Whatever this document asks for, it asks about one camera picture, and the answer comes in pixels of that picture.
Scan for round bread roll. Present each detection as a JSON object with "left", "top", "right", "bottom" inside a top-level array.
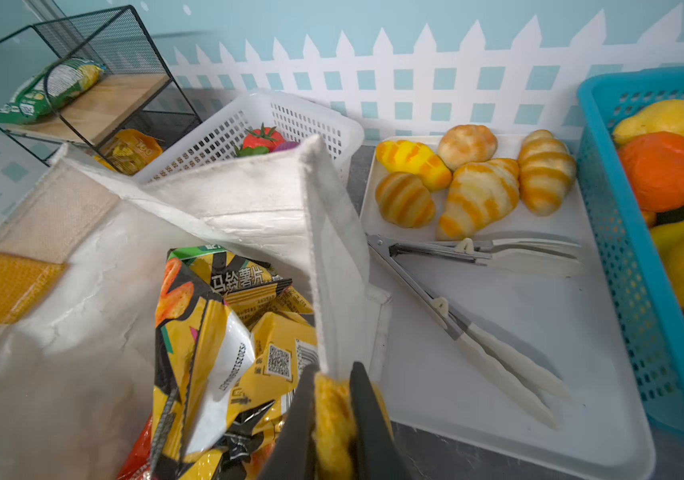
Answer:
[{"left": 437, "top": 124, "right": 498, "bottom": 171}]

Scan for orange fruit upper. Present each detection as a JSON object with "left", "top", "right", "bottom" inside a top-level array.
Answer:
[{"left": 617, "top": 132, "right": 684, "bottom": 213}]

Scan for large croissant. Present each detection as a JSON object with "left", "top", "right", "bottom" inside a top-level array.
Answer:
[{"left": 436, "top": 158, "right": 520, "bottom": 241}]

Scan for black wire wooden shelf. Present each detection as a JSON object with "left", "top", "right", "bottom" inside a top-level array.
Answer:
[{"left": 0, "top": 5, "right": 202, "bottom": 163}]

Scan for red chips bag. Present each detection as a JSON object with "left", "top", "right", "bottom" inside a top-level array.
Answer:
[{"left": 116, "top": 417, "right": 152, "bottom": 480}]

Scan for yellow corn bread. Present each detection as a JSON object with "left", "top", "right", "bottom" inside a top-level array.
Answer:
[{"left": 375, "top": 140, "right": 453, "bottom": 192}]

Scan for white plastic tray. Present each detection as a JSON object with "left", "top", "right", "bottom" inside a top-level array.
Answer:
[{"left": 358, "top": 133, "right": 658, "bottom": 480}]

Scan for metal tongs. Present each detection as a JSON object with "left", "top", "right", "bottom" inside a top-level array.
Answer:
[{"left": 367, "top": 234, "right": 585, "bottom": 430}]

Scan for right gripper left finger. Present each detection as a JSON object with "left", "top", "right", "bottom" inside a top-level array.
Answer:
[{"left": 258, "top": 364, "right": 318, "bottom": 480}]

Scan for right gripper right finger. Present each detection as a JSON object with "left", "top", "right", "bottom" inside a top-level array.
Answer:
[{"left": 349, "top": 362, "right": 410, "bottom": 480}]

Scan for right croissant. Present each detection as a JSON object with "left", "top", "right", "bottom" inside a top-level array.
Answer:
[{"left": 517, "top": 130, "right": 577, "bottom": 217}]

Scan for green snack bag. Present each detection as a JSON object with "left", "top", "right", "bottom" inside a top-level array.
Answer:
[{"left": 0, "top": 57, "right": 106, "bottom": 125}]

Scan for teal plastic fruit basket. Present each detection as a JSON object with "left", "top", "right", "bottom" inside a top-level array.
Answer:
[{"left": 577, "top": 66, "right": 684, "bottom": 437}]

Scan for striped round bread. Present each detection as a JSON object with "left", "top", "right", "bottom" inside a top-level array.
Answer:
[{"left": 375, "top": 172, "right": 436, "bottom": 229}]

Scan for yellow black chips bag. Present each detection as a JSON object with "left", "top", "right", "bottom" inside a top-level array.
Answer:
[{"left": 148, "top": 245, "right": 318, "bottom": 479}]

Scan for red tomato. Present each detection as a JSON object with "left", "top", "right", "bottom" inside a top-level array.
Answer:
[{"left": 242, "top": 125, "right": 286, "bottom": 152}]

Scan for white canvas tote bag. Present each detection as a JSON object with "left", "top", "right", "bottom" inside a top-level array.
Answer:
[{"left": 0, "top": 135, "right": 392, "bottom": 479}]

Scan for yellow snack pack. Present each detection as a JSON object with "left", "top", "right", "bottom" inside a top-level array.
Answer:
[{"left": 94, "top": 129, "right": 163, "bottom": 176}]

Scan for white plastic vegetable basket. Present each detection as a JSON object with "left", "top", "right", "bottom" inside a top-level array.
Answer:
[{"left": 132, "top": 90, "right": 364, "bottom": 184}]

